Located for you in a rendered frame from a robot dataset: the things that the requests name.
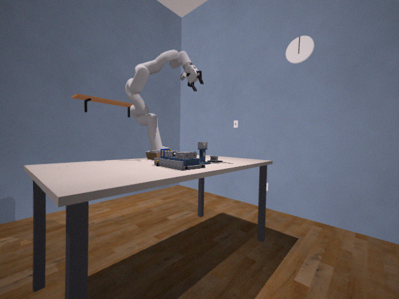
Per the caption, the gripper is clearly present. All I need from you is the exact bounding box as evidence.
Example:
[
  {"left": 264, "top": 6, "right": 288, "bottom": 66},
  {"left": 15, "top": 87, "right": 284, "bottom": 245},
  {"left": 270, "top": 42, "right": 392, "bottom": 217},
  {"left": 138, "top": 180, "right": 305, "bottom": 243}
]
[{"left": 185, "top": 65, "right": 204, "bottom": 91}]

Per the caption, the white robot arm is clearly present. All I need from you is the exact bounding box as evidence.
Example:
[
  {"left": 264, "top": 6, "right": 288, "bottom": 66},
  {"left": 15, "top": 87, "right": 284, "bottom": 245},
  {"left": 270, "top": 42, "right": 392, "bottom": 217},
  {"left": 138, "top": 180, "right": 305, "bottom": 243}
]
[{"left": 125, "top": 50, "right": 193, "bottom": 152}]

